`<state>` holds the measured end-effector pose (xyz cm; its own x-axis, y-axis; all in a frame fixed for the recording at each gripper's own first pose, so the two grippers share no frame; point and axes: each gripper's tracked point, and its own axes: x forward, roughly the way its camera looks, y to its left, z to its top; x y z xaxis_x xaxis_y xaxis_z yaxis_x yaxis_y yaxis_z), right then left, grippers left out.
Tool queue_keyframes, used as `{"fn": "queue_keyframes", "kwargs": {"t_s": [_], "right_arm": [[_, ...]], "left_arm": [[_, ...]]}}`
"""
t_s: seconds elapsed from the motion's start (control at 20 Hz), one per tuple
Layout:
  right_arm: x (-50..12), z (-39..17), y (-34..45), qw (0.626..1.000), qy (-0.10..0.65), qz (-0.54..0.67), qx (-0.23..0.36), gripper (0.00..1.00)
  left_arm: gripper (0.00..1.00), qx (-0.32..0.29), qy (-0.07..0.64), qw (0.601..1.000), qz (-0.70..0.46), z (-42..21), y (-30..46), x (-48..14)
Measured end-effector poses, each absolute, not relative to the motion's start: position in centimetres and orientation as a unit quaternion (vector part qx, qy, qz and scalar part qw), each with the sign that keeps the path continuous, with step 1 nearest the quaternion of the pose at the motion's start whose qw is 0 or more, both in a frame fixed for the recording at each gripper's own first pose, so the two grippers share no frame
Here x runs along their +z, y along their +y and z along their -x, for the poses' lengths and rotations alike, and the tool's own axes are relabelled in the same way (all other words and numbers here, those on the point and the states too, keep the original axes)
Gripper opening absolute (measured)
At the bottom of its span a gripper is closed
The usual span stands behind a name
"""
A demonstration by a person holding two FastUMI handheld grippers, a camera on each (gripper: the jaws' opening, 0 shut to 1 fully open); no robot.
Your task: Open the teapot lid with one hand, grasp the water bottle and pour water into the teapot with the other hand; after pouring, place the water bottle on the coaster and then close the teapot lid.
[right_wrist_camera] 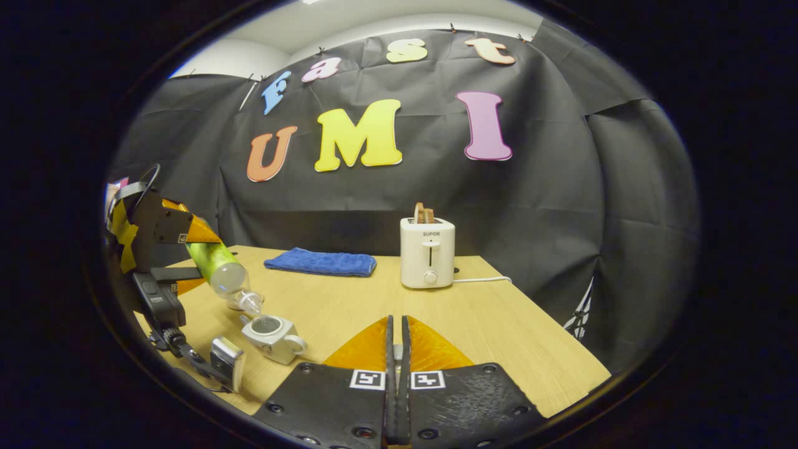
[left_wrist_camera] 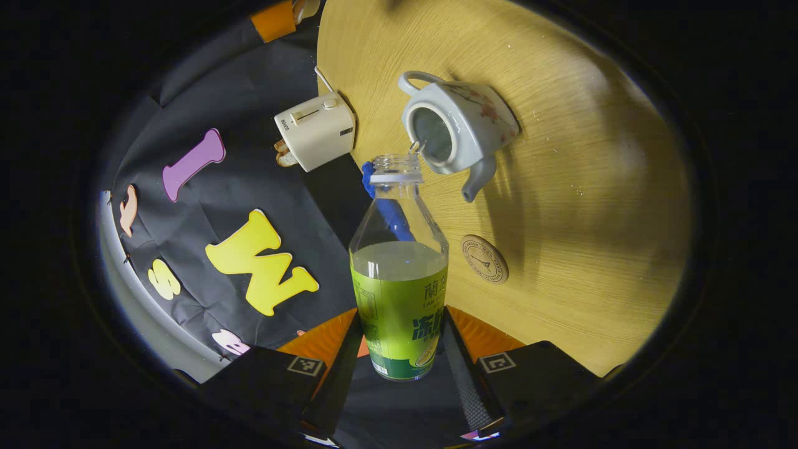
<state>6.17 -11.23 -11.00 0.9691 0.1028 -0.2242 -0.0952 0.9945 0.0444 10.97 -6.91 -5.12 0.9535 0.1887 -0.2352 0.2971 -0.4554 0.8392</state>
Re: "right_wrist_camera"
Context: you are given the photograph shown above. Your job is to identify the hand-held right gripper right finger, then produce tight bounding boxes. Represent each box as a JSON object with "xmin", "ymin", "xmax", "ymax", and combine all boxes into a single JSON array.
[{"xmin": 397, "ymin": 314, "xmax": 547, "ymax": 449}]

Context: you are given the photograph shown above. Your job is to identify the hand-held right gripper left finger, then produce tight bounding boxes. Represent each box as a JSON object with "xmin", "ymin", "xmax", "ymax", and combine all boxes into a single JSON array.
[{"xmin": 252, "ymin": 314, "xmax": 398, "ymax": 449}]

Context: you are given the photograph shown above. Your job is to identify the green label water bottle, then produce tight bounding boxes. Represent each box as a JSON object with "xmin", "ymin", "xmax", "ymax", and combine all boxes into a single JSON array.
[{"xmin": 185, "ymin": 239, "xmax": 265, "ymax": 317}]

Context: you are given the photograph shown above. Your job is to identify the white ceramic teacup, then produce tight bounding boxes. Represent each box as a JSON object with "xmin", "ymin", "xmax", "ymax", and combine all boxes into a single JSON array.
[{"xmin": 241, "ymin": 314, "xmax": 308, "ymax": 366}]

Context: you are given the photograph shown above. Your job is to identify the blue folded towel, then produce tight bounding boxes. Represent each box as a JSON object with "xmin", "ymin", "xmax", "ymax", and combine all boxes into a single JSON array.
[{"xmin": 263, "ymin": 247, "xmax": 378, "ymax": 278}]

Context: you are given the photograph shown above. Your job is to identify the white lattice object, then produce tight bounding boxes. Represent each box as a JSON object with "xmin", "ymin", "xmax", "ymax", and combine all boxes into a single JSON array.
[{"xmin": 563, "ymin": 276, "xmax": 594, "ymax": 342}]

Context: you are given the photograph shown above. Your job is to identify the white toaster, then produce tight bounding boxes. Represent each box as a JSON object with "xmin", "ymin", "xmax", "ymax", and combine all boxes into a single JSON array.
[{"xmin": 400, "ymin": 216, "xmax": 456, "ymax": 290}]

